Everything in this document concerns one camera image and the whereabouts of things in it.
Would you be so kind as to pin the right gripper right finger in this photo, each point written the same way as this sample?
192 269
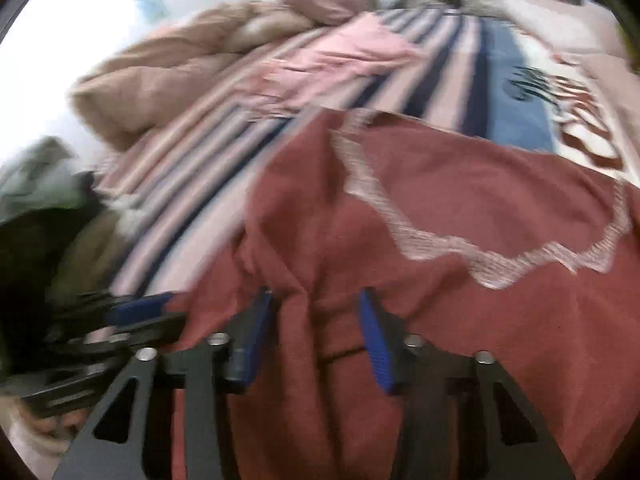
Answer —
465 417

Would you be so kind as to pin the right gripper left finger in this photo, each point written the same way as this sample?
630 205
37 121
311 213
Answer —
128 433

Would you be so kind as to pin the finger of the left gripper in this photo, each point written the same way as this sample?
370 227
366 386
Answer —
105 309
150 333

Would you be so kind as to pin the dark red lace-trimmed top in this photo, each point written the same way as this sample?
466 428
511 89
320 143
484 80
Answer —
474 245

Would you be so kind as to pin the pile of grey black clothes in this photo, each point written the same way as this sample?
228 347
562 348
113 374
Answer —
58 239

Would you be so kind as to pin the striped bed sheet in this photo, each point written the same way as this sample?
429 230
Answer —
482 77

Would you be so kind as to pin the beige rumpled duvet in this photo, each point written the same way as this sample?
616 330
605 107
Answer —
150 83

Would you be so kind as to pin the pink garment on bed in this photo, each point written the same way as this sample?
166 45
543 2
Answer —
280 87

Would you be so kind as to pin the beige striped pillow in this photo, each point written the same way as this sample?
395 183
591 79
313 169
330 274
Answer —
583 35

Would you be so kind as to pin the blue wall poster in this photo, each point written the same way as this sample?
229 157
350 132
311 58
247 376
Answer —
152 11

